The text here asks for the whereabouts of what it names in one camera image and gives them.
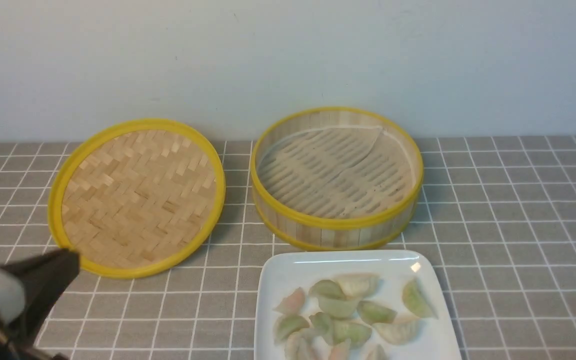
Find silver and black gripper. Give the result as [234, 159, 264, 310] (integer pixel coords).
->
[0, 248, 80, 360]

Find green dumpling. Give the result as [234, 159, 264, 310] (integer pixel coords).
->
[332, 320, 373, 349]
[317, 295, 362, 319]
[308, 279, 346, 300]
[308, 312, 335, 346]
[272, 314, 310, 345]
[401, 278, 437, 319]
[356, 300, 398, 326]

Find pink dumpling left of plate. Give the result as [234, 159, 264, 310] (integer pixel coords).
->
[273, 287, 306, 315]

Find white square plate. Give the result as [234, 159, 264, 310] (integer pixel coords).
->
[253, 249, 462, 360]

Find white dumpling top of plate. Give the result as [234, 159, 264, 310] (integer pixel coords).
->
[333, 273, 381, 299]

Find yellow rimmed bamboo steamer lid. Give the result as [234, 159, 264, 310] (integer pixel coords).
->
[46, 118, 227, 279]

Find white dumpling bottom left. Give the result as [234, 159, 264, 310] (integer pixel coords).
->
[285, 328, 320, 360]

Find pink dumpling bottom centre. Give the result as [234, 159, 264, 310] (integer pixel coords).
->
[327, 339, 352, 360]

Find yellow rimmed bamboo steamer basket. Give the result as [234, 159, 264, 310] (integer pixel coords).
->
[250, 106, 425, 251]

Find white dumpling bottom right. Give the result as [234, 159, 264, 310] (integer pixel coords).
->
[365, 344, 389, 360]

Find white dumpling lower right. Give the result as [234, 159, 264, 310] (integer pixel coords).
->
[372, 317, 423, 346]

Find grey checked tablecloth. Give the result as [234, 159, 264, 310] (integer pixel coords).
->
[0, 136, 576, 360]

